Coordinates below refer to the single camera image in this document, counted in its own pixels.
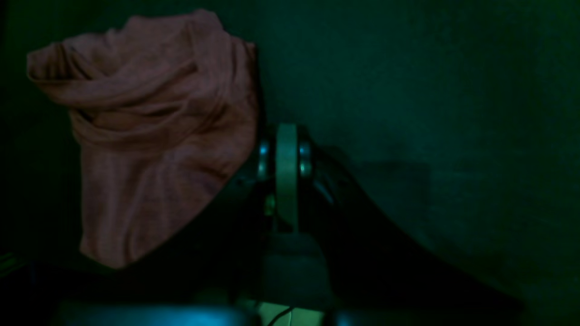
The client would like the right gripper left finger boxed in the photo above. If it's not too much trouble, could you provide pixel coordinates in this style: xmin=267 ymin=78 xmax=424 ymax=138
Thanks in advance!
xmin=236 ymin=125 xmax=277 ymax=234

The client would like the red long-sleeve T-shirt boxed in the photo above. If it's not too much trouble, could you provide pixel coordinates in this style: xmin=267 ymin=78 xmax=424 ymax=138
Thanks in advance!
xmin=27 ymin=9 xmax=260 ymax=269

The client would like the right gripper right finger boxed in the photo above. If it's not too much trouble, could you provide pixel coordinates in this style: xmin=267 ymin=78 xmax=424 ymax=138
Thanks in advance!
xmin=275 ymin=123 xmax=360 ymax=235

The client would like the black table cloth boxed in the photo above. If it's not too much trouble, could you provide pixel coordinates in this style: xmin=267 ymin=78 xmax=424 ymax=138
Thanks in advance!
xmin=0 ymin=0 xmax=580 ymax=326

